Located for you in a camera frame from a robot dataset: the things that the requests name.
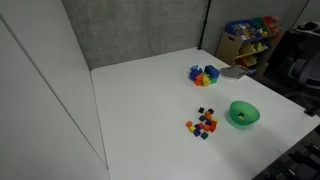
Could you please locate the large orange block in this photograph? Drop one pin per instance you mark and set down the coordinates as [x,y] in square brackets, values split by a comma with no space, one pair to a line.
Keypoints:
[199,80]

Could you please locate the large purple block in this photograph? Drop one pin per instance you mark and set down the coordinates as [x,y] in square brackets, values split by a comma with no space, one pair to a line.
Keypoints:
[193,75]

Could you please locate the black equipment cluster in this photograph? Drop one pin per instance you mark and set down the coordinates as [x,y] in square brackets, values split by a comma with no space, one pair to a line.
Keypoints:
[296,160]

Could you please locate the wooden toy shelf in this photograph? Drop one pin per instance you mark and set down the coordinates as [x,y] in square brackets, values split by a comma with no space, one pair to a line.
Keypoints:
[228,46]

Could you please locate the grey office chair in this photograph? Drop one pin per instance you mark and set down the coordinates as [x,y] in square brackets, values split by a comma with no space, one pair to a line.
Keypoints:
[305,71]

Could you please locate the large yellow block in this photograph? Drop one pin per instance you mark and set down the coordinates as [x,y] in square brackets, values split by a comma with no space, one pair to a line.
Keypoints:
[206,80]

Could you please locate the large green block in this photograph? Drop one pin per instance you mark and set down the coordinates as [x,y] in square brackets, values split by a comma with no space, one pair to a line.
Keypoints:
[214,80]

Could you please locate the black rounded object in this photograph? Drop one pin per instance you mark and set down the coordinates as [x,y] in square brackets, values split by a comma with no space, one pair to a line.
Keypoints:
[308,25]

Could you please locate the large blue block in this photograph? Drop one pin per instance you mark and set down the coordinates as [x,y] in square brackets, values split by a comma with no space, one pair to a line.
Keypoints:
[211,71]

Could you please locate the red toy bin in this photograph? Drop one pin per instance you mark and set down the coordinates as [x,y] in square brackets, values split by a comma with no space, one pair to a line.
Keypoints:
[270,22]

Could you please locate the green plastic bowl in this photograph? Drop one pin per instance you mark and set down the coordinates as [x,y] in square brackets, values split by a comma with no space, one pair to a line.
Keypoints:
[250,115]

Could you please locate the red small block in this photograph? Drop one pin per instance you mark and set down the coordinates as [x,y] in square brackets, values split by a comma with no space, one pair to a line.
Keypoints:
[212,128]
[214,123]

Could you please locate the yellow toy bin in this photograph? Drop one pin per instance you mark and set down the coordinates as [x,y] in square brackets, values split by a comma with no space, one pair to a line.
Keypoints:
[248,60]

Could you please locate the blue toy bin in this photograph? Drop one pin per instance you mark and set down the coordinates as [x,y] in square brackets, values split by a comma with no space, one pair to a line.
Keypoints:
[241,29]

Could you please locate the black small block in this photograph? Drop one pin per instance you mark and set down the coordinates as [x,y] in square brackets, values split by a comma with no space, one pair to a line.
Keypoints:
[210,111]
[201,110]

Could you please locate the black vertical pole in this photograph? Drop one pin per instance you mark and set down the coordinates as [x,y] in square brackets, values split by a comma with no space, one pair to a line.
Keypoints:
[204,25]

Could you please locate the yellow small block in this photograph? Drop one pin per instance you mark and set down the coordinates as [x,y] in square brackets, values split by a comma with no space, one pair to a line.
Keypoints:
[215,119]
[192,128]
[240,117]

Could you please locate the purple small block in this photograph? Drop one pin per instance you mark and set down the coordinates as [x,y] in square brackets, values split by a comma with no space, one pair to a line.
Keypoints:
[197,126]
[208,122]
[197,132]

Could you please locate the blue gear-shaped block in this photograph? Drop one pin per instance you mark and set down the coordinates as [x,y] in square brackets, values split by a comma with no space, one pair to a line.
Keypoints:
[194,68]

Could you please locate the green toy bin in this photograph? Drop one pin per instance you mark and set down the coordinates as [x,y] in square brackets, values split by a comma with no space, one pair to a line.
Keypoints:
[258,24]

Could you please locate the orange small block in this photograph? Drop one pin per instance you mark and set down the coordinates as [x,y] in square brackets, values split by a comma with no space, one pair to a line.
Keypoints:
[207,113]
[189,124]
[209,117]
[201,125]
[207,127]

